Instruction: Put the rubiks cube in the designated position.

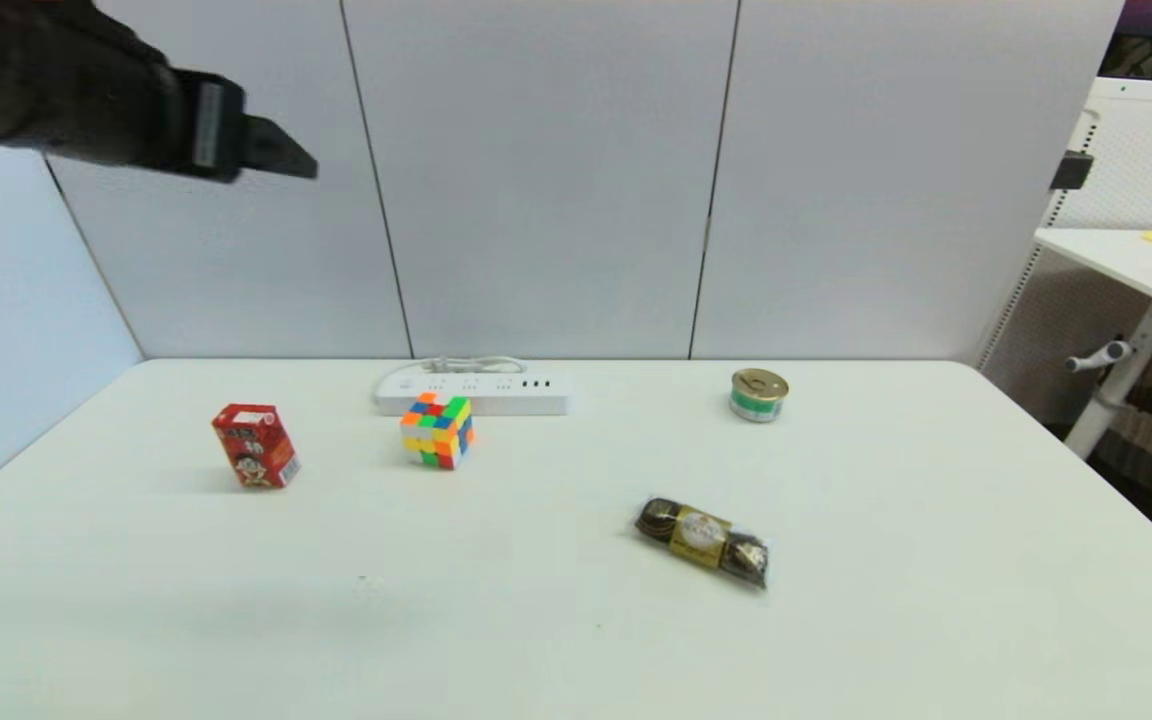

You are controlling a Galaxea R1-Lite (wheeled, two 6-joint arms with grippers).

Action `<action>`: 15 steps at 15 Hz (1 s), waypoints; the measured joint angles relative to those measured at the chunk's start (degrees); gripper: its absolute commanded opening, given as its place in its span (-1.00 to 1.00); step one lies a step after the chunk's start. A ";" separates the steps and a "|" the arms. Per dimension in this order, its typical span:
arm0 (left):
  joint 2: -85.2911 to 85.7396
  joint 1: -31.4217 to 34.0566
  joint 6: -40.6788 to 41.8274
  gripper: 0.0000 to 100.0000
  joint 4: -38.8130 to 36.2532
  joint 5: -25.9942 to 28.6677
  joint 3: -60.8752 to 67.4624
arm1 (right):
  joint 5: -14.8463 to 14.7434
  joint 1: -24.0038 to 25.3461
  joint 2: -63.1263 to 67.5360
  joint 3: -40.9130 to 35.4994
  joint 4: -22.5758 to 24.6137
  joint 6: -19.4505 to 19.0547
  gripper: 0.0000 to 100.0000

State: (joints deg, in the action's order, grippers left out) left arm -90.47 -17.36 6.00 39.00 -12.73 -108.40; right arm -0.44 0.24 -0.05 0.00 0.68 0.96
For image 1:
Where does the black box on panel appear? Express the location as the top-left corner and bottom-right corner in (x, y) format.
(1048, 152), (1093, 193)

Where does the white power strip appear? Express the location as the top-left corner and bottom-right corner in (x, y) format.
(374, 368), (571, 417)

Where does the grey desk crank handle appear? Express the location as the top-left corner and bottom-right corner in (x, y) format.
(1065, 342), (1134, 375)

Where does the red milk carton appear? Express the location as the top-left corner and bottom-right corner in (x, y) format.
(211, 403), (300, 489)

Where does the white perforated panel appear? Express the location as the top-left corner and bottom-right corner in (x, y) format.
(971, 78), (1152, 373)

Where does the white side desk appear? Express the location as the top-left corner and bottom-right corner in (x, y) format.
(1033, 229), (1152, 461)

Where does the chocolate balls clear pack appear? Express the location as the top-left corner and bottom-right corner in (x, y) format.
(634, 496), (770, 589)

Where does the multicoloured rubiks cube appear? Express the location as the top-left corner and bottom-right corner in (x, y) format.
(399, 392), (476, 471)

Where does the tin can, gold lid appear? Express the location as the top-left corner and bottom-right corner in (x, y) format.
(729, 369), (790, 424)

